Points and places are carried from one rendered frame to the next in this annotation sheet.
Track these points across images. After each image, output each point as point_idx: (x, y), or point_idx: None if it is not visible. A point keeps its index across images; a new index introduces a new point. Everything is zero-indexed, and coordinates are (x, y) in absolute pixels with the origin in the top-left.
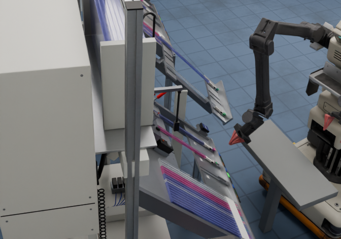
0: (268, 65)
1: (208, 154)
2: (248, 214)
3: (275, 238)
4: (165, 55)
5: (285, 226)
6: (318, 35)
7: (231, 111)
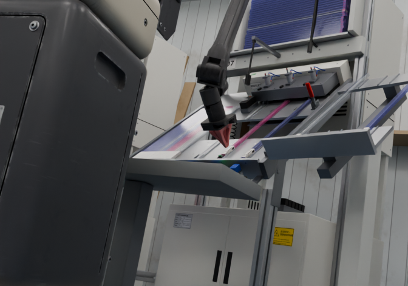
0: (230, 0)
1: (238, 156)
2: None
3: None
4: (387, 75)
5: None
6: None
7: (277, 138)
